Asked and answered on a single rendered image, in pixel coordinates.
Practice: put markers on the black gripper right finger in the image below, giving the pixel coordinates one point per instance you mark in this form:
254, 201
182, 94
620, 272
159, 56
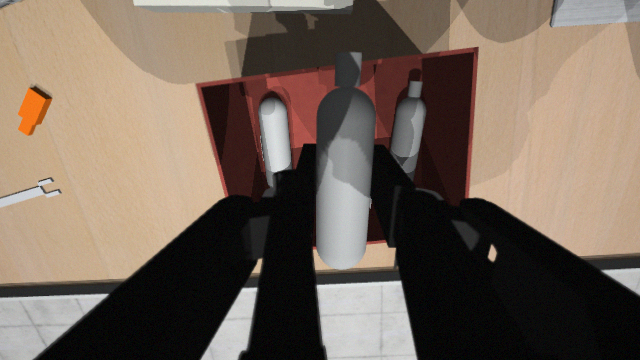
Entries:
564, 306

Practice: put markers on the dark red open box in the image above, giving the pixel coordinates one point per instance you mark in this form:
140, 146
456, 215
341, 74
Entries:
230, 109

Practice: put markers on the grey open-end spanner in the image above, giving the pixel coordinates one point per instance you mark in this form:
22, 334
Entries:
34, 192

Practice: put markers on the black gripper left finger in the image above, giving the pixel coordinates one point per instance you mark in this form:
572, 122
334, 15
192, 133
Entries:
172, 307

